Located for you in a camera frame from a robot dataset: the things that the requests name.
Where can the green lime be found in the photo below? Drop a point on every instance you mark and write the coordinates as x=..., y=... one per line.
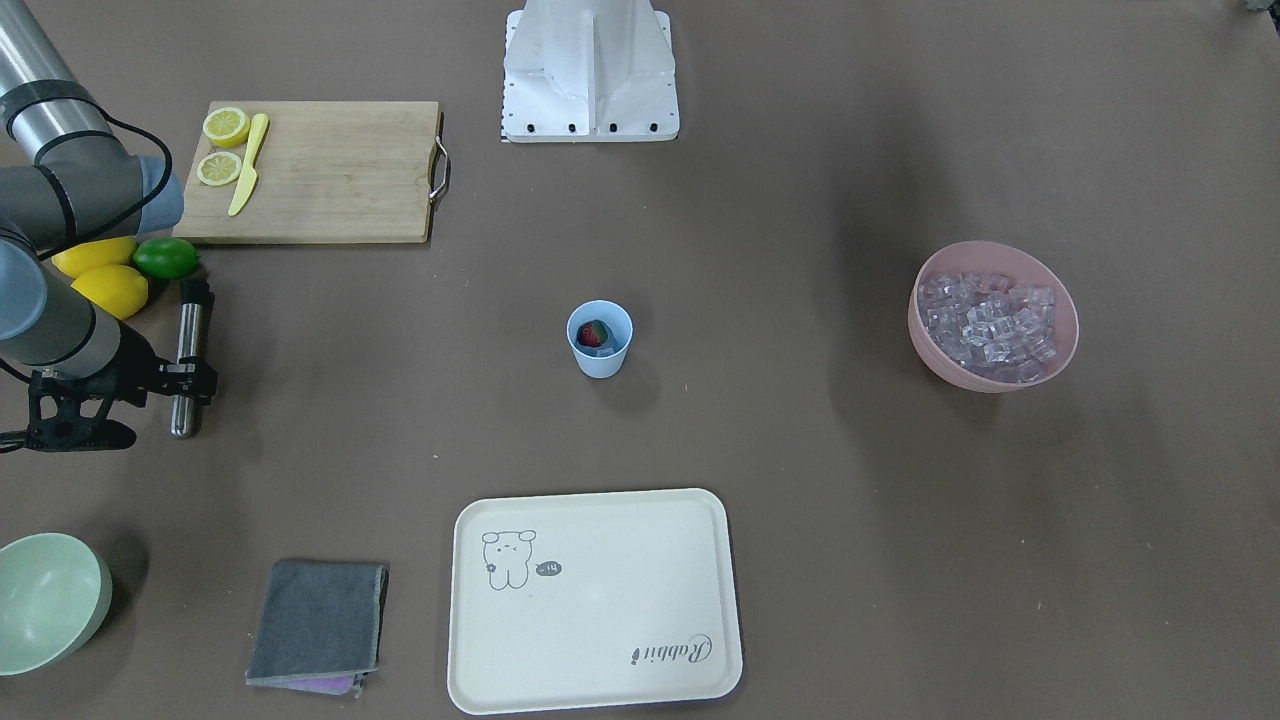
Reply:
x=166, y=258

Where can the lemon half slice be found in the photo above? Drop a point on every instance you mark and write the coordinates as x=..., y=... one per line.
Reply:
x=219, y=168
x=227, y=127

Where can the pink bowl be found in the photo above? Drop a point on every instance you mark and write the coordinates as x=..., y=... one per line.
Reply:
x=992, y=257

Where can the whole yellow lemon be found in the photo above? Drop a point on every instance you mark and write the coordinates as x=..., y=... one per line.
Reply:
x=83, y=258
x=119, y=290

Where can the upper lemon half slice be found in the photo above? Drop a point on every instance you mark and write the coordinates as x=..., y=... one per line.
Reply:
x=227, y=127

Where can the lower lemon half slice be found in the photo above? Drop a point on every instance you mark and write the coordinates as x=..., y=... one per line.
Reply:
x=219, y=168

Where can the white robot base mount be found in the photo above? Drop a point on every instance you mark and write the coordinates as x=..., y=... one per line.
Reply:
x=589, y=72

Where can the bamboo cutting board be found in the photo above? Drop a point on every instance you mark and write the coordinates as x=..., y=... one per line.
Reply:
x=330, y=172

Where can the upper whole yellow lemon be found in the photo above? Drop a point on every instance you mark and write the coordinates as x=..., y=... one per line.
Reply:
x=83, y=258

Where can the steel muddler with black tip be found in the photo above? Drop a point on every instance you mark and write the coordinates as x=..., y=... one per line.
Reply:
x=195, y=310

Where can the grey folded cloth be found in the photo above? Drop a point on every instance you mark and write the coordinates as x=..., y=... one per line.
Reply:
x=319, y=627

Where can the yellow plastic knife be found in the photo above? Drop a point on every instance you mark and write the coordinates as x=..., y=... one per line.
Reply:
x=249, y=176

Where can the light blue plastic cup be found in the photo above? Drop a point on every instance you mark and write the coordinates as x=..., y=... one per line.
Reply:
x=621, y=325

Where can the light green bowl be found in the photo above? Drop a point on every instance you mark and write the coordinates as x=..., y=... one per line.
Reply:
x=55, y=594

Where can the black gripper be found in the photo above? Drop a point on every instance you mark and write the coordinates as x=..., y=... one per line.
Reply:
x=133, y=367

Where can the pile of clear ice cubes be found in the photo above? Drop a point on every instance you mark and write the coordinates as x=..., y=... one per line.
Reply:
x=989, y=325

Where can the cream rabbit tray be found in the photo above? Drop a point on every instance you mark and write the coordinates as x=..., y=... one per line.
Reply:
x=592, y=600

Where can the red strawberry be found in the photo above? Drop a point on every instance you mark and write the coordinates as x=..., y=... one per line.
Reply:
x=593, y=333

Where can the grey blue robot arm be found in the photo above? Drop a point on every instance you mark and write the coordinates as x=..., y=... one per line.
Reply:
x=79, y=185

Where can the lower whole yellow lemon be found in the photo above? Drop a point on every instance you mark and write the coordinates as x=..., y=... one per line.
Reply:
x=119, y=290

